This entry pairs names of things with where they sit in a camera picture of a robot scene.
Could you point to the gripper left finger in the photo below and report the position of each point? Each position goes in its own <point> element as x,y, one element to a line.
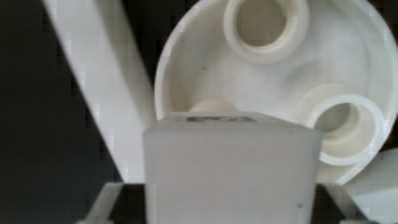
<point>99,212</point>

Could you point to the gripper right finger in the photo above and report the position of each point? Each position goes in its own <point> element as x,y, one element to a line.
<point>336,208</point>

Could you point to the white stool leg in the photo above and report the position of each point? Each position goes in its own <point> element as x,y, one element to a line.
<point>229,169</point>

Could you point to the white round stool seat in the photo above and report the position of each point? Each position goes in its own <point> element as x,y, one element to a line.
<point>291,58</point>

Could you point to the white front rail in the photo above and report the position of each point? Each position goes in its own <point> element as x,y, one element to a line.
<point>373,190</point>

